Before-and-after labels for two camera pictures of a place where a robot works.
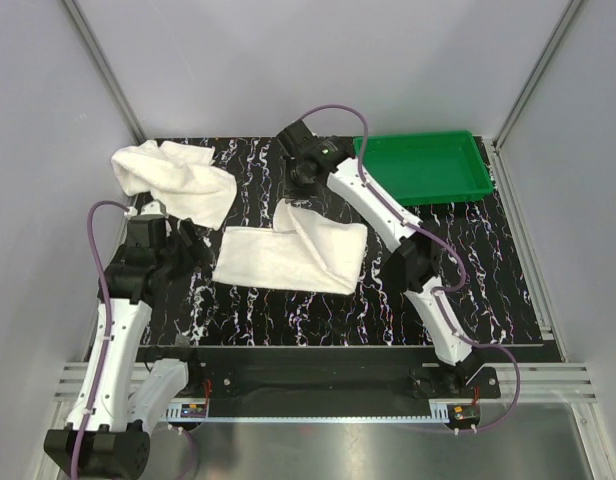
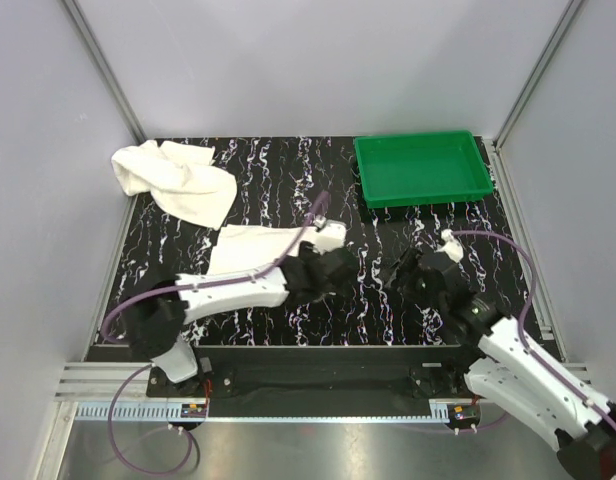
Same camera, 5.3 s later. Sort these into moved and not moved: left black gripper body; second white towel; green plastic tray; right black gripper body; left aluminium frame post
Moved: left black gripper body; right black gripper body
Not moved: left aluminium frame post; second white towel; green plastic tray
